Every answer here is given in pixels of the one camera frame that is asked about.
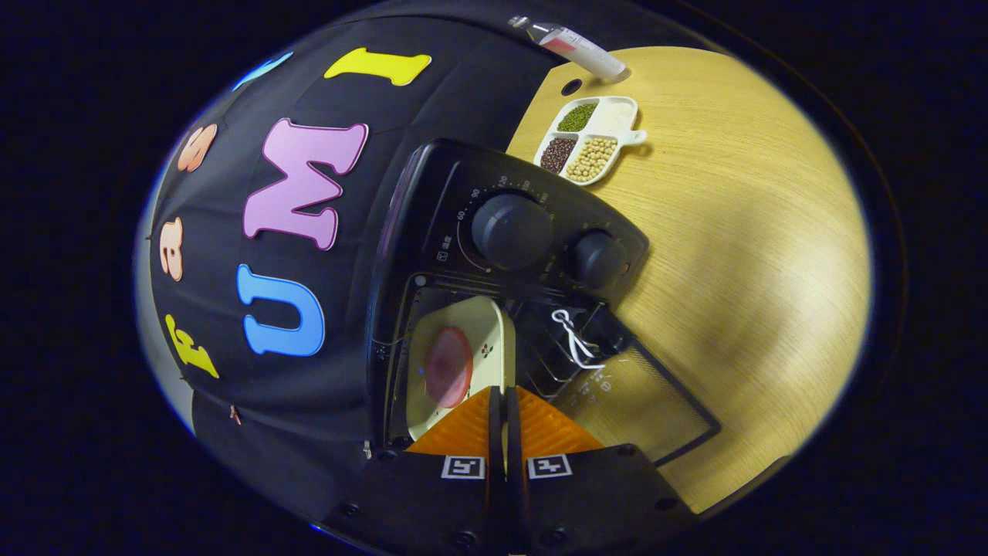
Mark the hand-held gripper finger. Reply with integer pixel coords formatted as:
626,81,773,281
320,386,506,553
506,386,695,553

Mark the pink ham slice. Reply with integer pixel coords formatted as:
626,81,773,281
424,326,474,409

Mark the cream square plate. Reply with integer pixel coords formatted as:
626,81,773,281
405,296,516,441

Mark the black toaster oven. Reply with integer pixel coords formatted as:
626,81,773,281
363,137,722,468

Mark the white divided dish of beans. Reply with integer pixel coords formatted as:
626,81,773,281
533,95,648,187

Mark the black backdrop cloth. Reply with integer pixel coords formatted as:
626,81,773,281
147,0,695,534

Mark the clear plastic bottle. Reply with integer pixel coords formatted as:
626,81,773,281
508,15,628,81

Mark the white string loop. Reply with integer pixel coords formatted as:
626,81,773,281
551,309,607,370

